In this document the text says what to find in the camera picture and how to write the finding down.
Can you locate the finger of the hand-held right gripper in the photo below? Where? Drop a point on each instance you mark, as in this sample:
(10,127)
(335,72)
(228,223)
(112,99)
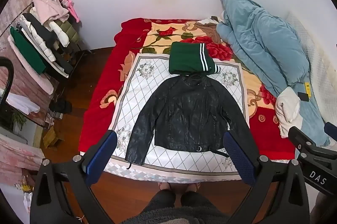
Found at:
(331,130)
(300,138)

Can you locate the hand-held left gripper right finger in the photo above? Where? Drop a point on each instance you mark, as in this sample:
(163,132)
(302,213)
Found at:
(238,158)

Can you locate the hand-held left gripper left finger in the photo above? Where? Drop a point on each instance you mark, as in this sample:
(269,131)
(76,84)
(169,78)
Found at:
(101,158)

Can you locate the black leather jacket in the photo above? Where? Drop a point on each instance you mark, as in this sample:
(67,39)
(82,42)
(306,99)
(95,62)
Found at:
(184,113)

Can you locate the person's right forearm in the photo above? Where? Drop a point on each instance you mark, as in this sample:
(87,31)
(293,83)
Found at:
(325,206)

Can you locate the metal clothes rack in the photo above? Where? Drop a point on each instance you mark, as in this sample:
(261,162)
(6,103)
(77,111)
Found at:
(76,55)

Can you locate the white fleece garment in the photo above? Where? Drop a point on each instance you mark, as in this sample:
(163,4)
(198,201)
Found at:
(288,108)

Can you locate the black tag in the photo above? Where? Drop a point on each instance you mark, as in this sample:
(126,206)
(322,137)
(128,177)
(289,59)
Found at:
(302,96)

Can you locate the yellow tag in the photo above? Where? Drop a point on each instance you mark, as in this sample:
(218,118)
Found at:
(307,89)

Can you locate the cardboard box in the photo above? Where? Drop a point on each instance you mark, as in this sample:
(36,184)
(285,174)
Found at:
(54,137)

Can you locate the pink slipper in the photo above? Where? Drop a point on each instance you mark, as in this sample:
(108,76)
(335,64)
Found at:
(194,186)
(165,186)

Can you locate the black shoes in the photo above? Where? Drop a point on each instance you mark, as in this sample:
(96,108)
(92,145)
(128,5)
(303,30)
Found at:
(60,107)

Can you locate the white floral patterned cloth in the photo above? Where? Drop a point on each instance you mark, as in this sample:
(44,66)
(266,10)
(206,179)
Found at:
(137,89)

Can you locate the person's grey fleece legs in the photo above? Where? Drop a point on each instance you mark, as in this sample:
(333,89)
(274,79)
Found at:
(173,208)

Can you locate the red floral blanket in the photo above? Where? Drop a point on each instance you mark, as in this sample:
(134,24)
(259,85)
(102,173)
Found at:
(105,76)

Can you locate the green plant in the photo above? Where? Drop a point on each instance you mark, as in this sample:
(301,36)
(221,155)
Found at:
(18,119)

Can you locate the light blue quilt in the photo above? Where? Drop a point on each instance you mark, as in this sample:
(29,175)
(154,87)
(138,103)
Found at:
(263,36)

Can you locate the green sweater with white stripes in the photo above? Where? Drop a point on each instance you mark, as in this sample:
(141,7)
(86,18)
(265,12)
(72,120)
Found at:
(184,58)

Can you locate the brown garment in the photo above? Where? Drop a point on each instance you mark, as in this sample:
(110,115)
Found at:
(210,32)

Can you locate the dark green garment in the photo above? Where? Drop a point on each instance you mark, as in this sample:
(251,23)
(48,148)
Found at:
(27,51)

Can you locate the olive down jacket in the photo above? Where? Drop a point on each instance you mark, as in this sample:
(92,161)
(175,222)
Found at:
(69,30)

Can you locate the white down jacket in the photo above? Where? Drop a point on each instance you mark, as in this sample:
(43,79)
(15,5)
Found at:
(59,31)

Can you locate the black hanging garment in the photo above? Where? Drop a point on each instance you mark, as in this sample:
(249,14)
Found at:
(44,34)

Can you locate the small white cloth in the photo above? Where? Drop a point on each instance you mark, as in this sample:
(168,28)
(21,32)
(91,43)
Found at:
(209,20)

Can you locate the bright pink hanging item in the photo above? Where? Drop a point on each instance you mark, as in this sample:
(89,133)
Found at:
(73,11)

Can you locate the pink fleece garment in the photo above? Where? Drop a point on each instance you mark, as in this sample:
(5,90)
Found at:
(50,6)

